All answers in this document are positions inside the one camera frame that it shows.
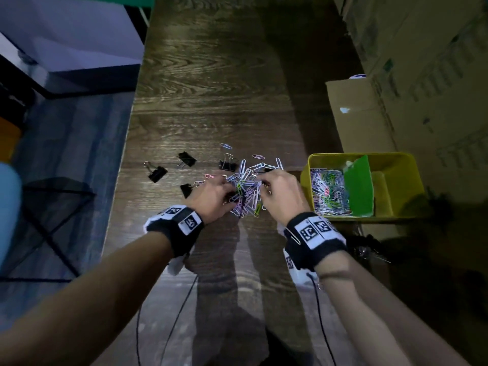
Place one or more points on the person's right hand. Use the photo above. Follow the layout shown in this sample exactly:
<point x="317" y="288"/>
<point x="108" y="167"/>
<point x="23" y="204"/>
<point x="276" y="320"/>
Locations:
<point x="284" y="198"/>

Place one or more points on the person's left hand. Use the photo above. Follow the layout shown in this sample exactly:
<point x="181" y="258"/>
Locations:
<point x="211" y="200"/>

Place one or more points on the pile of coloured paper clips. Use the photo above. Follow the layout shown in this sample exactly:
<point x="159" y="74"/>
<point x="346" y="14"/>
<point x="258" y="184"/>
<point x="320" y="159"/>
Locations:
<point x="248" y="186"/>

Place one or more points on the single white paper clip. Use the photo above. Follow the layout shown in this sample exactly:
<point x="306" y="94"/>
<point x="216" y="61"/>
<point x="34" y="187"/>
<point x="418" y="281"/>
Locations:
<point x="293" y="236"/>

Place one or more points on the heap of paper clips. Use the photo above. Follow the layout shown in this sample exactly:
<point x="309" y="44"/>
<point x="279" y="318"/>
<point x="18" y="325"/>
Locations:
<point x="329" y="192"/>

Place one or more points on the group of black binder clips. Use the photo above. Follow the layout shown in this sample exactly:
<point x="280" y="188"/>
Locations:
<point x="157" y="174"/>

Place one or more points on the yellow plastic tray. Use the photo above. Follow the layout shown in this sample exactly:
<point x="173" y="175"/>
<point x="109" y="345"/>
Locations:
<point x="400" y="175"/>

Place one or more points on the person's left forearm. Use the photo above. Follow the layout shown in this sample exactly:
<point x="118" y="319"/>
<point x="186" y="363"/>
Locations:
<point x="84" y="308"/>

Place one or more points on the person's right forearm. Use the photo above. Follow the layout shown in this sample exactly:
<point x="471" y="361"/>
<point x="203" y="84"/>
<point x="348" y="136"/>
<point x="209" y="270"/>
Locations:
<point x="373" y="320"/>

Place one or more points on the large printed cardboard box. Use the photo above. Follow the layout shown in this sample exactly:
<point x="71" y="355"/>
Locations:
<point x="438" y="91"/>

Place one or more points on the green divider card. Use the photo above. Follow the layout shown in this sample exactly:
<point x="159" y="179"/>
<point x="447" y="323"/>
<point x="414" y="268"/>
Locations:
<point x="358" y="186"/>

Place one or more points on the flat cardboard sheet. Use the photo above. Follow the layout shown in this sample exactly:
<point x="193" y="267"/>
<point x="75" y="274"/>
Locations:
<point x="358" y="129"/>

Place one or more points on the orange yellow bin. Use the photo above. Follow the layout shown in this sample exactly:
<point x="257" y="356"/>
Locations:
<point x="9" y="141"/>

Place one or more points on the green cloth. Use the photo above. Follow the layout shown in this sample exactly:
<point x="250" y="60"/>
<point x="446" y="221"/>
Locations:
<point x="114" y="0"/>

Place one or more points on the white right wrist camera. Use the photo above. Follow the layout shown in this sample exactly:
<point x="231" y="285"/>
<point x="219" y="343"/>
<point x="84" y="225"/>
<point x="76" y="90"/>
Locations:
<point x="299" y="278"/>

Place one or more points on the black stand frame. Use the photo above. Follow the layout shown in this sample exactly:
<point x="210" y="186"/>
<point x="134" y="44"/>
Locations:
<point x="137" y="22"/>

